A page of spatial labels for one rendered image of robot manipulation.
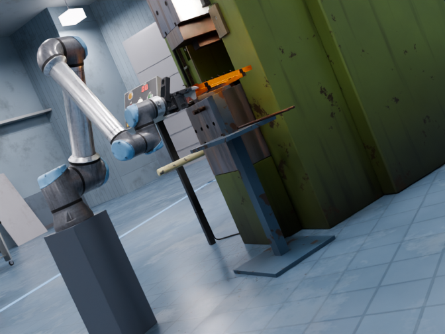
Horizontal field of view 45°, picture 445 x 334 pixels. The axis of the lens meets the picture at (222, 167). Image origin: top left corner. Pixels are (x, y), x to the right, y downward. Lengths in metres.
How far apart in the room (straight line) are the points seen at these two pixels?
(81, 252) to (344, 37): 1.78
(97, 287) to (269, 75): 1.36
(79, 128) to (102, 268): 0.66
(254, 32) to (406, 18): 1.00
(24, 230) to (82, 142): 10.01
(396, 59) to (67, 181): 1.96
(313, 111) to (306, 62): 0.27
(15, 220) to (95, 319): 10.06
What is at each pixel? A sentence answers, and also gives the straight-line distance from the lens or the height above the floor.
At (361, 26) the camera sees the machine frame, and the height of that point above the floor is 0.93.
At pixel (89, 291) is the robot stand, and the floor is 0.30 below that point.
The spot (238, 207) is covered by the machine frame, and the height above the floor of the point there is 0.24.
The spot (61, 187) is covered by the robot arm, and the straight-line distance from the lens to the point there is 2.52.
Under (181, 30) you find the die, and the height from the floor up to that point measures 1.33.
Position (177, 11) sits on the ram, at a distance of 3.14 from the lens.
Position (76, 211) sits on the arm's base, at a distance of 2.52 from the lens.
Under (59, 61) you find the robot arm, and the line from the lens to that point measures 2.39.
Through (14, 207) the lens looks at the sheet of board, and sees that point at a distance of 12.77.
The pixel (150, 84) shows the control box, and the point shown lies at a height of 1.17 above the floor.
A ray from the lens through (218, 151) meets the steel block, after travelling 3.12.
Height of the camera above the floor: 0.78
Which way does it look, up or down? 5 degrees down
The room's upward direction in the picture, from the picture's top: 23 degrees counter-clockwise
